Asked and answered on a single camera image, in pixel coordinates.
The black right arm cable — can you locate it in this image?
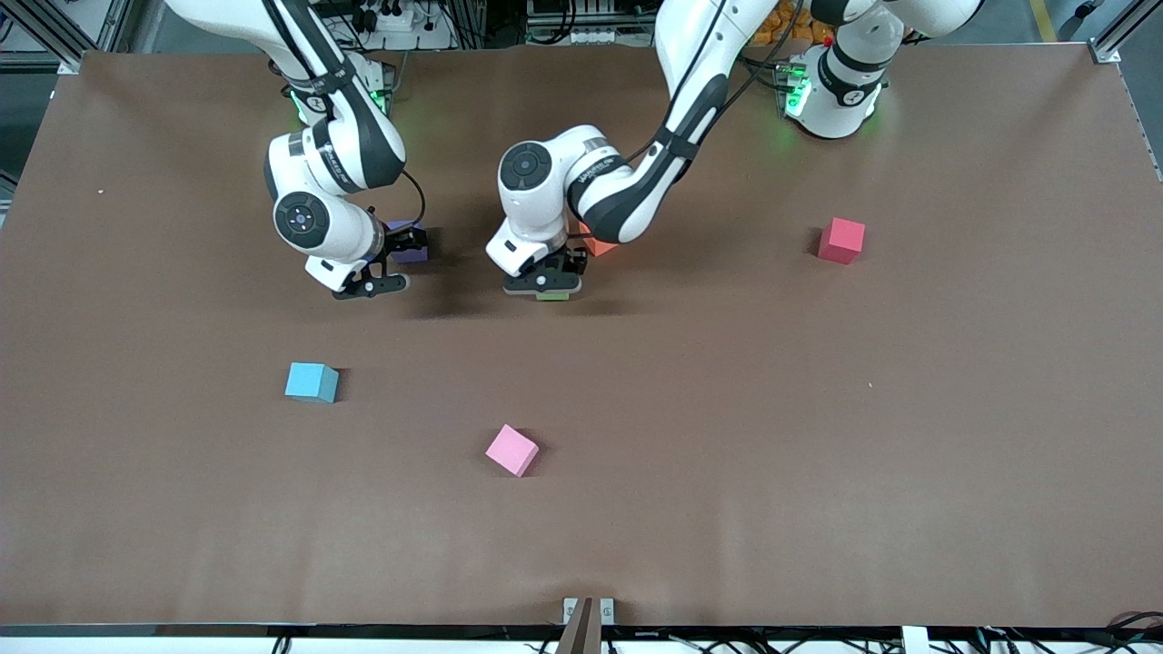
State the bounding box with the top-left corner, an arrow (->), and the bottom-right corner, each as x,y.
263,0 -> 428,228

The red foam cube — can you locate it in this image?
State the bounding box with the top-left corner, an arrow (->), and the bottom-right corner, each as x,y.
818,217 -> 866,265

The pink foam cube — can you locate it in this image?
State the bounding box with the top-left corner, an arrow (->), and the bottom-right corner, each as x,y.
484,424 -> 540,479

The small metal bracket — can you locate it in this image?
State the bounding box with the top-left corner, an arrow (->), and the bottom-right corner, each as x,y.
563,597 -> 615,628

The brown table cover mat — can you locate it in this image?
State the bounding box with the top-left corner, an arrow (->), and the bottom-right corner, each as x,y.
0,45 -> 1163,628

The aluminium frame strut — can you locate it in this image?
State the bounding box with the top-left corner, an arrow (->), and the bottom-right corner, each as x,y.
0,0 -> 133,75
1090,0 -> 1163,64

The pile of orange objects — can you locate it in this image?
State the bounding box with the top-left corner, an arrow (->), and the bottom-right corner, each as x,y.
754,7 -> 832,46

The purple foam cube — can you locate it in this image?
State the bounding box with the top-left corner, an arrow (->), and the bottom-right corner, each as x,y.
386,221 -> 430,264

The black cable bundle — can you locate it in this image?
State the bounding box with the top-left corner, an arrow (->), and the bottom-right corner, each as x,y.
972,610 -> 1163,654

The white power strip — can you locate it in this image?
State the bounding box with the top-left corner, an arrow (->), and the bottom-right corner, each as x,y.
527,23 -> 611,45
350,5 -> 415,33

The cyan foam cube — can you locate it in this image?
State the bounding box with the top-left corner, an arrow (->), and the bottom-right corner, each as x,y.
284,362 -> 340,404

